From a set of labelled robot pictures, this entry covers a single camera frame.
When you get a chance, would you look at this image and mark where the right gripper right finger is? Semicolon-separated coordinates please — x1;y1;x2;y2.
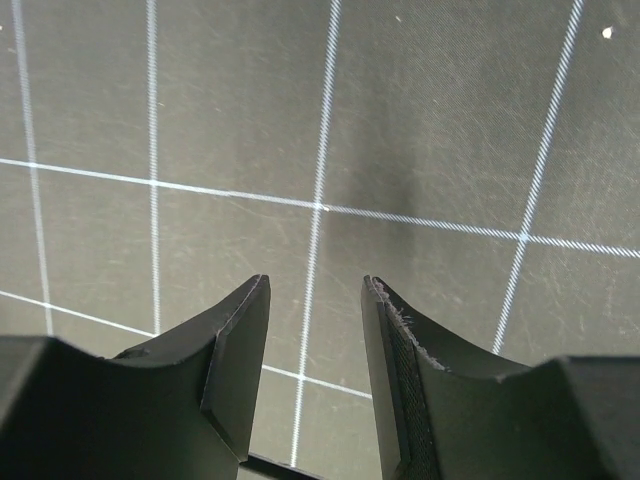
361;276;639;479

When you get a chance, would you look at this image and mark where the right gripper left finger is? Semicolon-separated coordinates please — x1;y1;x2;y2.
1;275;270;479

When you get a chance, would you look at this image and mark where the black grid mat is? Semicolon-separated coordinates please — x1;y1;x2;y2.
1;1;639;479

